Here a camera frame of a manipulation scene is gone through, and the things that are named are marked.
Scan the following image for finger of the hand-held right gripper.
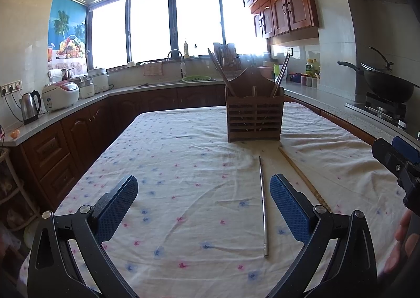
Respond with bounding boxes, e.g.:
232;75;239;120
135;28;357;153
372;138;409;175
392;136;420;165

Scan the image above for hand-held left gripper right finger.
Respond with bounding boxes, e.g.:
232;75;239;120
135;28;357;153
267;173;379;298

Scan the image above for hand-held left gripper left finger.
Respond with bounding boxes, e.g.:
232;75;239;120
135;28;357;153
27;175;139;298

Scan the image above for metal chopstick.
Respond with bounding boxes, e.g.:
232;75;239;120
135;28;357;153
259;156;270;258
271;55;288;97
274;53;291;97

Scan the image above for wooden utensil holder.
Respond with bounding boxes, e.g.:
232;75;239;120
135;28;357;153
225;66;285;143

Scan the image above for person's right hand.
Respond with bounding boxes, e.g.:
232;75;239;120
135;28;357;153
384;209;413;274

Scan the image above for gas stove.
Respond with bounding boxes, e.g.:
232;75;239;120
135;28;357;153
344;92;420;136

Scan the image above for black wok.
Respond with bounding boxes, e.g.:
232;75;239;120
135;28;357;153
337;47;416;103

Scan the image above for dark wooden base cabinets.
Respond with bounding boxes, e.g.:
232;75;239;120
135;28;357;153
13;84;378;210

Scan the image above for floral white tablecloth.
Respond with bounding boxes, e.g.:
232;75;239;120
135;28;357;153
20;102;411;298

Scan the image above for grey kitchen countertop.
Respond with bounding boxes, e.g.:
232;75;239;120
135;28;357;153
0;78;420;147

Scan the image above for white blender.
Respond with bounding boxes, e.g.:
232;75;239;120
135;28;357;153
78;76;96;99

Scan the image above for white and red rice cooker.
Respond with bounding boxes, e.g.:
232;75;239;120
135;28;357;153
42;81;80;112

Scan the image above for white steel cooking pot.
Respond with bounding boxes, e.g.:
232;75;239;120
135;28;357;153
88;68;110;93

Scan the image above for kitchen sink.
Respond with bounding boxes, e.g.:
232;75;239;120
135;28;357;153
134;80;184;88

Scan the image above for steel electric kettle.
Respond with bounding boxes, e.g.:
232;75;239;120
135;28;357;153
20;90;41;125

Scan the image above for hanging dish cloth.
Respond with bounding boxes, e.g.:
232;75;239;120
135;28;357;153
143;62;164;77

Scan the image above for faucet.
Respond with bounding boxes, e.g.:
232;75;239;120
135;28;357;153
167;49;187;82

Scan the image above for dish rack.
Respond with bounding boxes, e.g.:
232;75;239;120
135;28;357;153
213;42;242;70

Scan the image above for kitchen window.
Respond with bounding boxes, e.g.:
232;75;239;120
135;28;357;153
86;0;270;70

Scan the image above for white wall socket strip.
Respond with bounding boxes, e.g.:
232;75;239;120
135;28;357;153
0;79;23;96

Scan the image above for fruit wall poster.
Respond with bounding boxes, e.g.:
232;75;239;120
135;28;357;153
48;0;88;70

